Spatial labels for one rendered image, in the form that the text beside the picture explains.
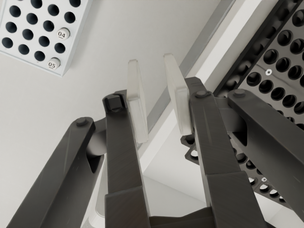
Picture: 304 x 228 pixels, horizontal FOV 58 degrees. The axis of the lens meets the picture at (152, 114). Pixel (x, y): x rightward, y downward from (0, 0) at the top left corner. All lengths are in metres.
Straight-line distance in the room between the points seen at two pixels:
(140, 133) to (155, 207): 0.19
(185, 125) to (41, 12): 0.24
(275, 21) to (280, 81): 0.06
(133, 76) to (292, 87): 0.15
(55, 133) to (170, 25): 0.23
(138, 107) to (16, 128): 0.32
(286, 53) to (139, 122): 0.15
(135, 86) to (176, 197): 0.24
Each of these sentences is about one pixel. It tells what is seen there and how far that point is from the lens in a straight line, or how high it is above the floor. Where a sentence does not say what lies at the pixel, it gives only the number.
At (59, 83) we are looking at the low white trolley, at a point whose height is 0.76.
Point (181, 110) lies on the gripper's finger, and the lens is 0.15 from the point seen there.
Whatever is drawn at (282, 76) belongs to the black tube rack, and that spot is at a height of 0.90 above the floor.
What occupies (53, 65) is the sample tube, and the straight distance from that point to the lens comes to 0.34.
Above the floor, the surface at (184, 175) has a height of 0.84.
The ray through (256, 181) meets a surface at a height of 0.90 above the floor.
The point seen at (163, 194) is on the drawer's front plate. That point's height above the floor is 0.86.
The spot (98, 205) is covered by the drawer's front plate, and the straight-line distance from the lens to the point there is 0.29.
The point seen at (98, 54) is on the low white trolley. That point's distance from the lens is 0.38.
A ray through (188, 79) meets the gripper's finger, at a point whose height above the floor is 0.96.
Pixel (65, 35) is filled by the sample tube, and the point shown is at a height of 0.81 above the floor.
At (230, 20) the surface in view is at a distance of 0.25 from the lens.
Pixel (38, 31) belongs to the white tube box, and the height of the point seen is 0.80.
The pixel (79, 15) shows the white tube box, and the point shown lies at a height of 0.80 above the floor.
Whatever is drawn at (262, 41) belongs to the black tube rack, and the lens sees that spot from 0.28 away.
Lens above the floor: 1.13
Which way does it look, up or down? 65 degrees down
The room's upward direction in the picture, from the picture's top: 174 degrees clockwise
